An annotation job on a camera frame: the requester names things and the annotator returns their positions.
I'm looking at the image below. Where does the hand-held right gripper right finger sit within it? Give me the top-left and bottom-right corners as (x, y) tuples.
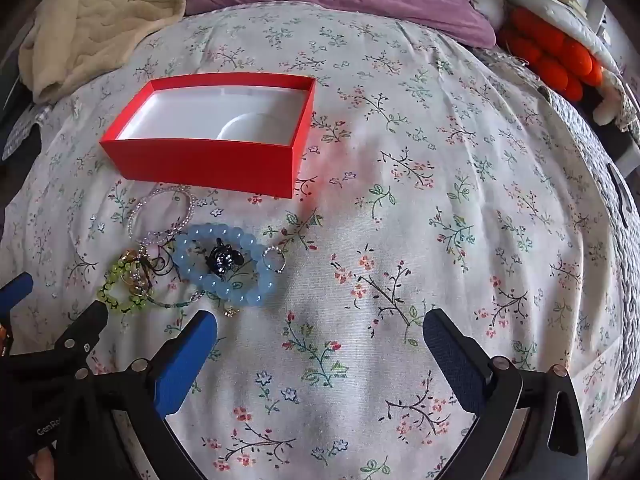
(422, 308), (587, 480)

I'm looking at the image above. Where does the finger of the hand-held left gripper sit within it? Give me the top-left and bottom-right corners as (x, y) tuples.
(0, 272), (35, 311)
(0, 305), (107, 391)

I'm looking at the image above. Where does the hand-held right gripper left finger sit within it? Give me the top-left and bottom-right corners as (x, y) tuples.
(112, 310), (218, 480)

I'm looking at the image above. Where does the yellow-green bead bracelet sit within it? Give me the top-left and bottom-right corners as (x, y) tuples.
(97, 255), (156, 313)

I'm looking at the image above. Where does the thin black cord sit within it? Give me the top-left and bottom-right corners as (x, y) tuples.
(145, 255), (177, 281)

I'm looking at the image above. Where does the white pearl necklace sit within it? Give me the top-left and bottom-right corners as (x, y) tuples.
(127, 186), (197, 246)

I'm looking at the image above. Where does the black beaded ornament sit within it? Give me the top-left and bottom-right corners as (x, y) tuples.
(204, 241), (246, 276)

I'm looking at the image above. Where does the light blue bead bracelet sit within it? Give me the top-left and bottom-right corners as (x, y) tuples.
(172, 223), (278, 307)

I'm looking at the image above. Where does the silver ring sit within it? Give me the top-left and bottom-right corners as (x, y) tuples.
(262, 246), (287, 273)

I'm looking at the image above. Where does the red cardboard box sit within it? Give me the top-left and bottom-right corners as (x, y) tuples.
(99, 72), (317, 200)

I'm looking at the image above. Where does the person's left hand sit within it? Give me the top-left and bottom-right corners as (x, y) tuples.
(30, 447), (57, 480)

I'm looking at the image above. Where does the floral bedsheet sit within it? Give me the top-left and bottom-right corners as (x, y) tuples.
(0, 2), (626, 480)

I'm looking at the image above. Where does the grey checked cloth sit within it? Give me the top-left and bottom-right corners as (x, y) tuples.
(0, 102), (56, 161)

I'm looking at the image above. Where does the beige quilted blanket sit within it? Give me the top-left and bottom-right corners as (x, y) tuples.
(19, 0), (211, 105)

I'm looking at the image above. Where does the orange and white plush toy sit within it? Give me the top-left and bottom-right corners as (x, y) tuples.
(505, 0), (621, 76)

